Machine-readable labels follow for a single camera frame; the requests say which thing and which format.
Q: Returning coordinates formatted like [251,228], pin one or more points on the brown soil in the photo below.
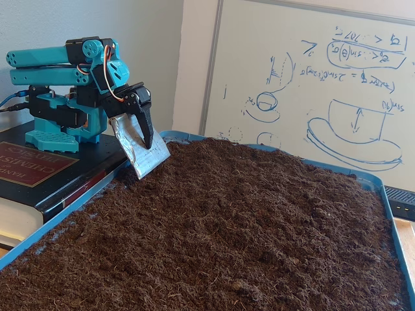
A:
[210,226]

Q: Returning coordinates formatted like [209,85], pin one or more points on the black chemistry handbook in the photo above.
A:
[19,162]

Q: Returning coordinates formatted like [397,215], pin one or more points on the blue plastic tray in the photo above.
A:
[369,181]

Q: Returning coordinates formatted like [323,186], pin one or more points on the whiteboard with blue drawings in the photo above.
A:
[324,97]

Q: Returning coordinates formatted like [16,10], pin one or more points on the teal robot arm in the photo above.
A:
[39,58]

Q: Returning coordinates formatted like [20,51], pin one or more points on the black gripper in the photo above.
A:
[120,104]

